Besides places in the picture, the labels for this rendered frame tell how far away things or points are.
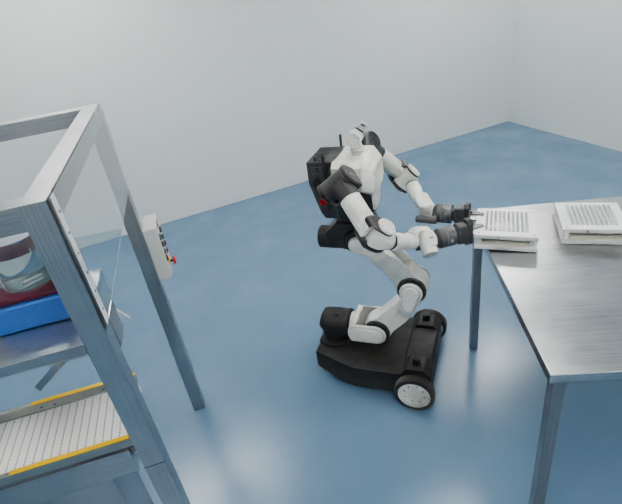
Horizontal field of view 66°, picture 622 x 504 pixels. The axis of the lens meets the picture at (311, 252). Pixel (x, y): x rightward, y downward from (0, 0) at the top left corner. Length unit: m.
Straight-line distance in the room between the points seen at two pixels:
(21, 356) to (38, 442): 0.50
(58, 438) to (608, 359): 1.69
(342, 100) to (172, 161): 1.85
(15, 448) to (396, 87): 4.79
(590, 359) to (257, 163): 3.96
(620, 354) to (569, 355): 0.14
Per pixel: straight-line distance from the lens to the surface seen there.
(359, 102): 5.37
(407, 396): 2.57
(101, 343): 1.30
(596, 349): 1.74
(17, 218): 1.16
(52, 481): 1.74
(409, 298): 2.38
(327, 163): 2.12
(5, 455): 1.85
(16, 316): 1.45
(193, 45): 4.73
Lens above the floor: 1.97
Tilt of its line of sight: 30 degrees down
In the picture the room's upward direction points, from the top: 9 degrees counter-clockwise
